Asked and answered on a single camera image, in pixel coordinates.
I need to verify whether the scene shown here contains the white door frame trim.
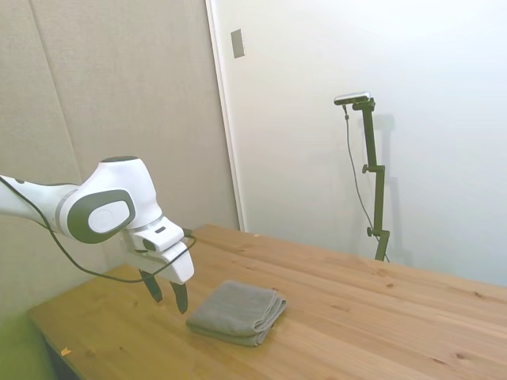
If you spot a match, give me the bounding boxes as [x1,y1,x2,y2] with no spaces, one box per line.
[204,0,247,233]

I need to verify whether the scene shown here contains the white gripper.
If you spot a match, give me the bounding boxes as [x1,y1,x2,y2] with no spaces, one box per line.
[125,239,196,315]

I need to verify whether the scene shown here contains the grey bar-shaped exterior camera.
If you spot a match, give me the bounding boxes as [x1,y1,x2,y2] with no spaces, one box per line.
[334,90,374,107]

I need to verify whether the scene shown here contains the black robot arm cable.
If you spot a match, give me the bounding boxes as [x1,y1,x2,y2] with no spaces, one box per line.
[0,175,198,284]

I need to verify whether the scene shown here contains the dark camera stand with camera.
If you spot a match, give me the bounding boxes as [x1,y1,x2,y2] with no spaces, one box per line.
[351,98,391,263]

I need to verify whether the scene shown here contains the grey towel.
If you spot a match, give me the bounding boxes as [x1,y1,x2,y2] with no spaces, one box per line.
[185,279,288,348]

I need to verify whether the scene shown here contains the grey wall switch plate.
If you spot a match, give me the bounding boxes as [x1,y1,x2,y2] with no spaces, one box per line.
[231,28,246,59]

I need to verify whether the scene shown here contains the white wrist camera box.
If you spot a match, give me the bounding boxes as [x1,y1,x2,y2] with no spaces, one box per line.
[132,219,187,255]

